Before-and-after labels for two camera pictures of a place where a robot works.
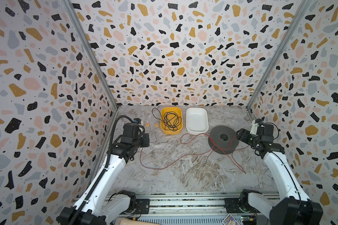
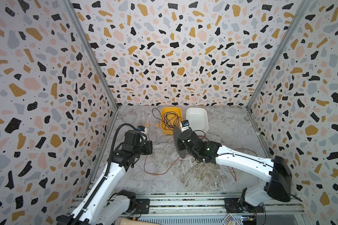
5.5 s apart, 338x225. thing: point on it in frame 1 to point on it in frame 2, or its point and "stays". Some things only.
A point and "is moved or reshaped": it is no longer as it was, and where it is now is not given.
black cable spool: x=222 y=139 to x=180 y=146
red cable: x=192 y=155 is moved or reshaped
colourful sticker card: x=230 y=220 stays
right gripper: x=242 y=135 to x=187 y=139
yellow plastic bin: x=171 y=120 stays
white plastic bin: x=196 y=121 stays
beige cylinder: x=126 y=221 stays
